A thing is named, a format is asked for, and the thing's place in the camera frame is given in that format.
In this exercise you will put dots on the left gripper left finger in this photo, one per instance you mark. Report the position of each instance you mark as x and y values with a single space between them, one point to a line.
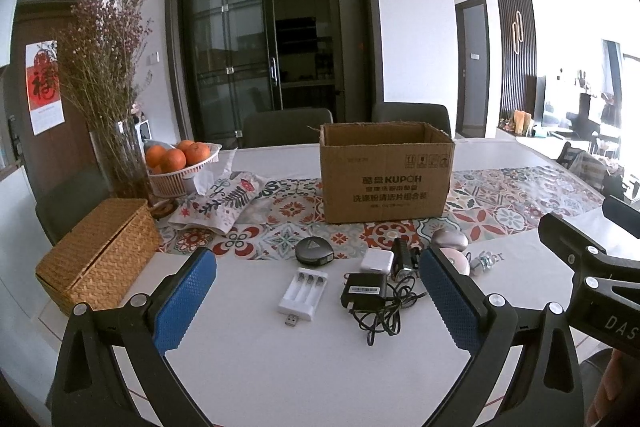
88 388

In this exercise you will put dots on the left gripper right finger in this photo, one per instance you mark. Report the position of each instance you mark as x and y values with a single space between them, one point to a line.
545 388

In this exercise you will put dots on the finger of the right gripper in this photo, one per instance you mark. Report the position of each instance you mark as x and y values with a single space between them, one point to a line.
589 261
622 215

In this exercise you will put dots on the silver egg-shaped object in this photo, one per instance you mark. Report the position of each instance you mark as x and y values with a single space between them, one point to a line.
450 238

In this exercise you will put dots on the black bike light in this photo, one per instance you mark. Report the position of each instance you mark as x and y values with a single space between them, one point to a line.
406 259

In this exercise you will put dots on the black power adapter with cable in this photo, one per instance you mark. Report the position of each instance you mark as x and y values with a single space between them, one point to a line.
376 303

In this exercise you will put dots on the white square charger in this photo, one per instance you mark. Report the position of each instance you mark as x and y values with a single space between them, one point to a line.
376 260

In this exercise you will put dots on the white battery charger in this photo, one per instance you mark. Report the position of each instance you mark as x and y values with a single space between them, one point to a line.
302 297

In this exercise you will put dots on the pink round device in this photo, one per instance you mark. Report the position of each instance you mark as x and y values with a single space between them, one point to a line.
458 260

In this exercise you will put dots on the person's right hand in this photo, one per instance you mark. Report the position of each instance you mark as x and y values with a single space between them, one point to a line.
610 381

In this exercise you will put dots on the small metallic toy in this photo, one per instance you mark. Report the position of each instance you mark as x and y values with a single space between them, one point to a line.
482 263

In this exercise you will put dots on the patterned tile table runner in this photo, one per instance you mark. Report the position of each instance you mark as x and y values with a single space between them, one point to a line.
252 218

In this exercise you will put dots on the woven wicker box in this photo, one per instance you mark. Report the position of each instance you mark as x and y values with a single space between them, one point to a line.
99 260

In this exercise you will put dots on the dark hallway door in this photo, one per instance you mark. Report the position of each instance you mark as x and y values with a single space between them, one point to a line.
474 68

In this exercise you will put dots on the dark chair left side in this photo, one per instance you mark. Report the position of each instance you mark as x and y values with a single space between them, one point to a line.
69 202

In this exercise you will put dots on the dark dining chair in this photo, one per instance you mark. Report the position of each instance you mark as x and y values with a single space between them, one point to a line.
284 127
434 114

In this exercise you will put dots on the white fruit basket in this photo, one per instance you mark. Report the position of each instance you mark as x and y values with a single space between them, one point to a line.
170 185

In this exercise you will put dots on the floral fabric tissue pouch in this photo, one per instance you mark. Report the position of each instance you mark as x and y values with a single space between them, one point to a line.
221 206

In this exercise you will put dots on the brown cardboard box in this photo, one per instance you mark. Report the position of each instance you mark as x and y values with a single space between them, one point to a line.
381 172

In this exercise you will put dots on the glass vase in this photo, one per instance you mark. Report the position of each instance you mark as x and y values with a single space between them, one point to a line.
119 156

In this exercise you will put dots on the black round device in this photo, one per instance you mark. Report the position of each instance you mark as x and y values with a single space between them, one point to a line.
314 251

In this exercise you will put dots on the dried flower bouquet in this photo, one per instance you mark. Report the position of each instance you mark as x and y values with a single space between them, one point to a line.
98 52

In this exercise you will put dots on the dark glass sliding door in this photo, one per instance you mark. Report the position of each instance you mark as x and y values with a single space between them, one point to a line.
232 59

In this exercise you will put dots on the red wall calendar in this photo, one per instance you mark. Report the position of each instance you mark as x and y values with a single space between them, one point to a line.
44 100

